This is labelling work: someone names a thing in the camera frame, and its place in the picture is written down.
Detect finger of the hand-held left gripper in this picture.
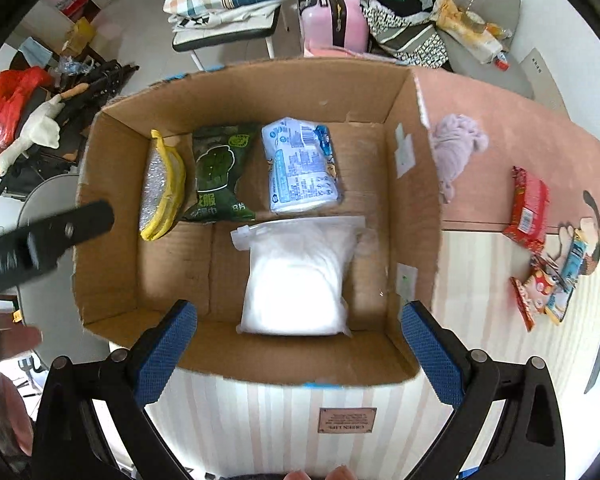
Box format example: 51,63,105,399
0,200,115,306

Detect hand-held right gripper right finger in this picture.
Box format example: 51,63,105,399
400,301,566,480

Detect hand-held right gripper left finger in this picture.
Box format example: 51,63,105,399
30,300,198,480

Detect brown cardboard box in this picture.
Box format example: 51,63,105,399
71,57,443,391

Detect clear bag of white cotton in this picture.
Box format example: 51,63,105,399
230,216,366,337

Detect person's left hand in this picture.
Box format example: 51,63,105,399
0,326,43,457

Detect person's right hand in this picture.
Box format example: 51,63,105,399
285,465,353,480

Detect grey round stool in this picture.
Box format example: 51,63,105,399
17,175,112,358

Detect white goose plush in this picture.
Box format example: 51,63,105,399
0,95,63,179

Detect yellow silver scrubber sponge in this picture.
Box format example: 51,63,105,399
139,130,187,242

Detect orange red snack packet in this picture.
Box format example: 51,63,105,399
510,267,563,333

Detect red plastic bag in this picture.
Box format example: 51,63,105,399
0,67,53,162

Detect black toy gun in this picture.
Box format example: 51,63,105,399
55,60,141,128

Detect blue snack packet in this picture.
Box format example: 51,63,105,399
545,237,588,326

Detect dark green wipes packet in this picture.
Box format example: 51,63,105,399
182,122,261,223

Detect blue face mask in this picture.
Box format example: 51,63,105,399
20,37,49,69

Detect yellow box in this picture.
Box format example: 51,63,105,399
62,17,97,54

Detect purple cloth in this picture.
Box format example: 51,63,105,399
431,114,490,205

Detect blue white tissue packet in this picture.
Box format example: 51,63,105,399
261,116,344,216

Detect white printed cloth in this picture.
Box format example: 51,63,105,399
169,2,281,33

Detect grey chair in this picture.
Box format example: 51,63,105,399
440,0,537,102

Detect yellow plastic bag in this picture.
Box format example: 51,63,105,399
432,0,512,63

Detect patterned fabric bag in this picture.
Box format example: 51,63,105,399
360,0,453,72

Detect clear oil bottle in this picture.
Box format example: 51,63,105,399
460,0,487,36

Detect pink suitcase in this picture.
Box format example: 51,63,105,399
298,0,368,57

